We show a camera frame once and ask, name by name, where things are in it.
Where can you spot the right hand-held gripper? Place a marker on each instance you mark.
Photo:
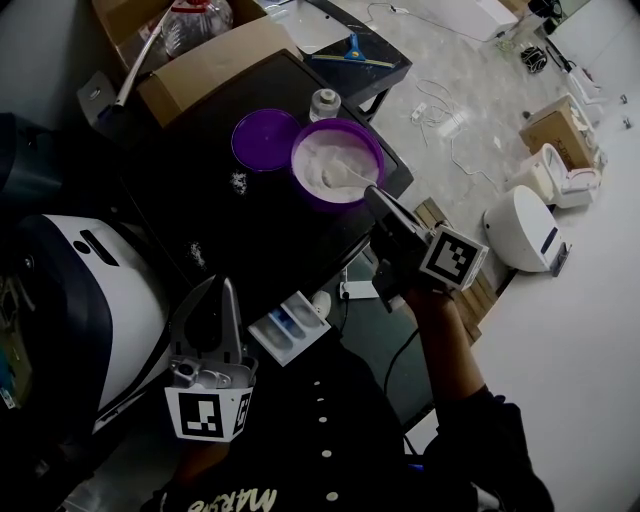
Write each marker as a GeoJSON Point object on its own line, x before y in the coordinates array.
{"type": "Point", "coordinates": [450, 260]}

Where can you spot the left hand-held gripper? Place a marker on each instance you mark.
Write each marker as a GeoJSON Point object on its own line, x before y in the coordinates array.
{"type": "Point", "coordinates": [200, 410]}

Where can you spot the white plastic spoon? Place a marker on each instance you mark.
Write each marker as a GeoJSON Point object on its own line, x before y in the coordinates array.
{"type": "Point", "coordinates": [350, 172]}

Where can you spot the white detergent drawer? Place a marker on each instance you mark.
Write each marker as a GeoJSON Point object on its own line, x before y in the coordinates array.
{"type": "Point", "coordinates": [290, 327]}

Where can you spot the person's right forearm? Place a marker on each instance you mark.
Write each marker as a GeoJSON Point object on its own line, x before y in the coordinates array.
{"type": "Point", "coordinates": [440, 340]}

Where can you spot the person's left forearm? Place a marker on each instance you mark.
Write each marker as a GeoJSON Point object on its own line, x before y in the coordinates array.
{"type": "Point", "coordinates": [200, 465]}

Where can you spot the purple plastic bucket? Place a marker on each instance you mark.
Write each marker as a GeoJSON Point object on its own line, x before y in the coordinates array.
{"type": "Point", "coordinates": [320, 202]}

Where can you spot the long white power strip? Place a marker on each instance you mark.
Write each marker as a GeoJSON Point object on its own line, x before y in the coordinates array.
{"type": "Point", "coordinates": [357, 289]}

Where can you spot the white and dark appliance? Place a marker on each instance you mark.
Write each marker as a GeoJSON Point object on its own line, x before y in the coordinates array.
{"type": "Point", "coordinates": [125, 310]}

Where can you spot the black washing machine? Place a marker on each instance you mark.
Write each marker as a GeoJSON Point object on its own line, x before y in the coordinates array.
{"type": "Point", "coordinates": [225, 220]}

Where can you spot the small white power strip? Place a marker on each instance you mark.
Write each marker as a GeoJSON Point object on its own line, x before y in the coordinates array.
{"type": "Point", "coordinates": [419, 111]}

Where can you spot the white power adapter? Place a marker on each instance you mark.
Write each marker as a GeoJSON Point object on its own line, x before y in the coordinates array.
{"type": "Point", "coordinates": [452, 122]}

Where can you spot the person's right shoe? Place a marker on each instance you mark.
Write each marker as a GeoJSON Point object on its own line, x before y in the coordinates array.
{"type": "Point", "coordinates": [321, 302]}

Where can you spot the small clear bottle grey cap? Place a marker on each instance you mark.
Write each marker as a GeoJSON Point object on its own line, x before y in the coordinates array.
{"type": "Point", "coordinates": [325, 104]}

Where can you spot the white rounded toilet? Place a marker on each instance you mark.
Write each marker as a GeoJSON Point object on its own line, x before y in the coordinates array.
{"type": "Point", "coordinates": [525, 230]}

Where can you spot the black side table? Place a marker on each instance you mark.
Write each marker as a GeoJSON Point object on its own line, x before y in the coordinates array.
{"type": "Point", "coordinates": [370, 75]}

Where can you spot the purple round lid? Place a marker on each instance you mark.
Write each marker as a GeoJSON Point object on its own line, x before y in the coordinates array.
{"type": "Point", "coordinates": [264, 140]}

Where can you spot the blue squeegee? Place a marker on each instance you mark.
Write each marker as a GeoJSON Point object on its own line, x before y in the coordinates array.
{"type": "Point", "coordinates": [352, 56]}

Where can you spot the person's black shirt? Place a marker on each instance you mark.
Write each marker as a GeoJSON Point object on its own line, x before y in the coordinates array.
{"type": "Point", "coordinates": [350, 425]}

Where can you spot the white toilet open lid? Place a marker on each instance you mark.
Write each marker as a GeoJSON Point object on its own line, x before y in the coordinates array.
{"type": "Point", "coordinates": [560, 175]}

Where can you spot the cardboard box black print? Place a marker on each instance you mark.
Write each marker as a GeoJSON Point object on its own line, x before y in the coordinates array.
{"type": "Point", "coordinates": [555, 135]}

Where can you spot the exposed circuit board panel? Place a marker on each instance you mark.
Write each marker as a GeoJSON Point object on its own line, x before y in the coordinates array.
{"type": "Point", "coordinates": [12, 350]}

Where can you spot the white basin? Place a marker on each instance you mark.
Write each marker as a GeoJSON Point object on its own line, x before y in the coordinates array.
{"type": "Point", "coordinates": [315, 27]}

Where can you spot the white bathtub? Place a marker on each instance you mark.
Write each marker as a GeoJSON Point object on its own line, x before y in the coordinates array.
{"type": "Point", "coordinates": [485, 15]}

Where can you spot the large open cardboard box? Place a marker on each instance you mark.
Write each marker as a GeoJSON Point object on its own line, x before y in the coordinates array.
{"type": "Point", "coordinates": [210, 65]}

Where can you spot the rounded metal tank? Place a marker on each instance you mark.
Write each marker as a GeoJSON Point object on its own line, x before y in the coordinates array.
{"type": "Point", "coordinates": [25, 160]}

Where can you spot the small pale dispenser box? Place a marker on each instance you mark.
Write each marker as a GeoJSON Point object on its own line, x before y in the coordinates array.
{"type": "Point", "coordinates": [95, 100]}

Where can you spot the metal pipe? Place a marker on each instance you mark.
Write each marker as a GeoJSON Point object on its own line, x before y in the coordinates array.
{"type": "Point", "coordinates": [135, 65]}

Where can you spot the clear jug red cap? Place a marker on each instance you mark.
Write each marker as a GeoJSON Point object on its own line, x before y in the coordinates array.
{"type": "Point", "coordinates": [197, 22]}

